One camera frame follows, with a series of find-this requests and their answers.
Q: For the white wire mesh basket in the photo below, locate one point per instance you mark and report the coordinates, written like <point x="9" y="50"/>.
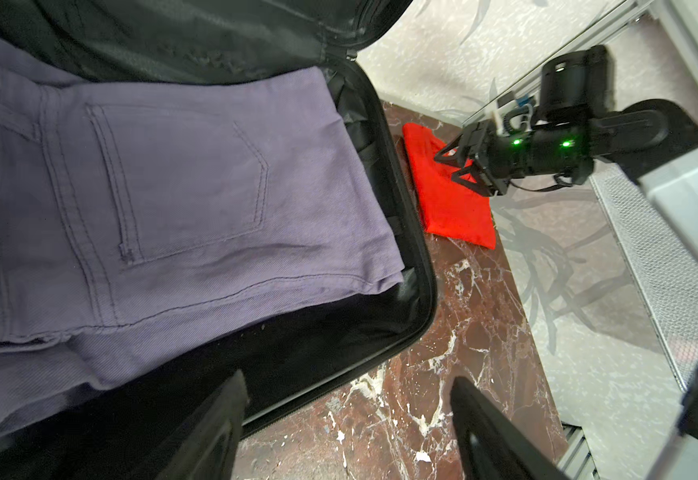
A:
<point x="656" y="223"/>

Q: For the purple jeans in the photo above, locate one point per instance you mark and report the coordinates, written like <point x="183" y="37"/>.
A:
<point x="139" y="221"/>

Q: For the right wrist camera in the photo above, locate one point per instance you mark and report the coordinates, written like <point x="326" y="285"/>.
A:
<point x="520" y="114"/>

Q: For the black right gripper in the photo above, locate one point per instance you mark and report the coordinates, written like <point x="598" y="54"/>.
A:
<point x="575" y="88"/>

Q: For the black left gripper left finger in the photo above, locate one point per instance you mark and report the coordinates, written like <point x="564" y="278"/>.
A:
<point x="186" y="430"/>

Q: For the red t-shirt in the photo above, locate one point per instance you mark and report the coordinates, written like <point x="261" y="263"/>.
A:
<point x="446" y="208"/>

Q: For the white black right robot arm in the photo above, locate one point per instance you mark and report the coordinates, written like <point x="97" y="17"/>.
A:
<point x="638" y="139"/>

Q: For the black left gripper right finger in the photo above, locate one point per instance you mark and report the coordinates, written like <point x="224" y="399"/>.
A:
<point x="490" y="446"/>

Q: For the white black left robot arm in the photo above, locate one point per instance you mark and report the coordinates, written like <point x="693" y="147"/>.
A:
<point x="679" y="458"/>

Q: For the white black suitcase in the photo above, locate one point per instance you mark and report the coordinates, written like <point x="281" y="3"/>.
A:
<point x="290" y="359"/>

